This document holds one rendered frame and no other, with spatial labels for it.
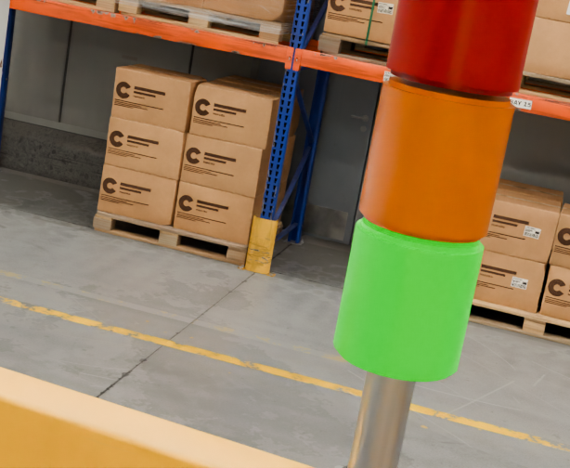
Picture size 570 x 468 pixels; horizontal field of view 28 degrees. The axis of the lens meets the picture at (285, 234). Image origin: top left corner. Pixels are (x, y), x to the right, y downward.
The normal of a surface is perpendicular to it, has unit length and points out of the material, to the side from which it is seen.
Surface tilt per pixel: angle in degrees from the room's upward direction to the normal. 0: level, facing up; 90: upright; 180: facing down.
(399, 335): 90
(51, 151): 90
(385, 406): 90
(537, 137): 90
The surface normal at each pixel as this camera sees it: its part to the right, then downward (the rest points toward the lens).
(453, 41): -0.22, 0.20
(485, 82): 0.29, 0.29
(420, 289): 0.04, 0.25
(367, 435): -0.57, 0.11
